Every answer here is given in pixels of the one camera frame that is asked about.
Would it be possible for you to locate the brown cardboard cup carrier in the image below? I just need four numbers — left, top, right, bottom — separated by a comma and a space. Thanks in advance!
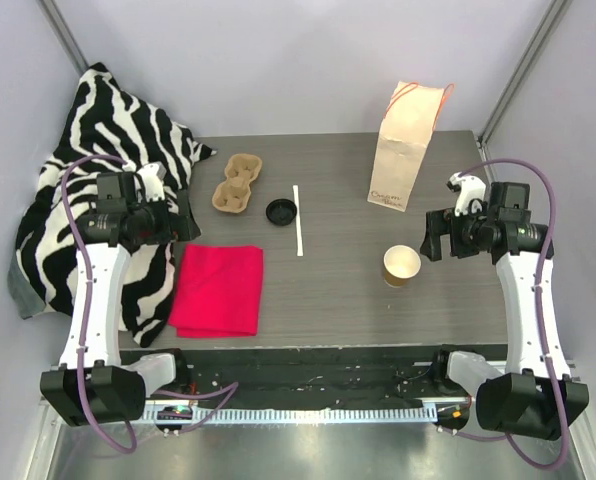
212, 153, 263, 214

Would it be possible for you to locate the white wrapped straw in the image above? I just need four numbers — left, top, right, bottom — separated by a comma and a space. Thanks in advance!
292, 184, 304, 257

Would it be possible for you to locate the brown paper coffee cup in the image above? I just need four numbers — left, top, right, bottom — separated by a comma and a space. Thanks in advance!
383, 245, 422, 288

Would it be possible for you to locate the zebra print cushion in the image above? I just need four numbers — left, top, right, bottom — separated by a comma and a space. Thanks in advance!
7, 63, 216, 319

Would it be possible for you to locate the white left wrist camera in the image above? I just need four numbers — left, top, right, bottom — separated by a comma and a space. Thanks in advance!
137, 162, 166, 202

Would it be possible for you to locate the brown paper takeout bag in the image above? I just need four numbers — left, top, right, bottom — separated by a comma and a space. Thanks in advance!
367, 81, 454, 212

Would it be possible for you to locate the red folded cloth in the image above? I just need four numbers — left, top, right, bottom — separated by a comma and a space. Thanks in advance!
169, 244, 264, 339

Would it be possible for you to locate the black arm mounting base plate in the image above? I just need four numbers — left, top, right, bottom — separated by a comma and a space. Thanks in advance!
120, 344, 509, 409

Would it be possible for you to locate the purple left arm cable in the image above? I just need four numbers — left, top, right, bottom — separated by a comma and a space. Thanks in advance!
60, 153, 240, 457

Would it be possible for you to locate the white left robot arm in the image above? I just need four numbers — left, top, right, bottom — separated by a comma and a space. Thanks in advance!
40, 163, 200, 426

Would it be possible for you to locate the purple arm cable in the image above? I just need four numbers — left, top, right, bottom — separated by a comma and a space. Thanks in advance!
437, 158, 572, 470
60, 153, 240, 457

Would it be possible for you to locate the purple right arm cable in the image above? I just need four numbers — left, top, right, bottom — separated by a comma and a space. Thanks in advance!
437, 158, 572, 470

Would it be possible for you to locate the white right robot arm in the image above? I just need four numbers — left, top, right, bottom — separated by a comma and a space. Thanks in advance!
420, 175, 589, 440

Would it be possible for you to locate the white slotted cable duct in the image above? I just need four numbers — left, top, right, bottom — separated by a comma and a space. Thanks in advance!
140, 405, 438, 426

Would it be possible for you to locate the black plastic cup lid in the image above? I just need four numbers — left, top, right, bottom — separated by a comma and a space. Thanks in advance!
265, 198, 297, 227

